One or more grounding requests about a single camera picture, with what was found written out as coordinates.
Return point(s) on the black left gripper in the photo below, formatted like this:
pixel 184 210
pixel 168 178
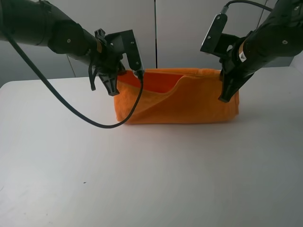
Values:
pixel 106 63

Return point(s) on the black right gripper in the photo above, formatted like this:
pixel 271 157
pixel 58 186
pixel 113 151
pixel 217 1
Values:
pixel 238 59

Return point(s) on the orange terry towel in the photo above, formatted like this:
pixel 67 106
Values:
pixel 183 96

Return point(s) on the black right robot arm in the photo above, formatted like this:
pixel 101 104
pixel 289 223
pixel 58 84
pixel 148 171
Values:
pixel 280 35

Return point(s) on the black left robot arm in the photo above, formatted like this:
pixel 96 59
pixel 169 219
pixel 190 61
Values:
pixel 40 23

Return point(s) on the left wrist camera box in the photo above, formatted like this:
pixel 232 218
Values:
pixel 125 43

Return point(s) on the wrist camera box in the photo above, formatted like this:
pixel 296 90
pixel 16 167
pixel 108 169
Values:
pixel 125 43
pixel 215 41

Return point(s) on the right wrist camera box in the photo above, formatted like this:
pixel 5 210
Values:
pixel 215 41

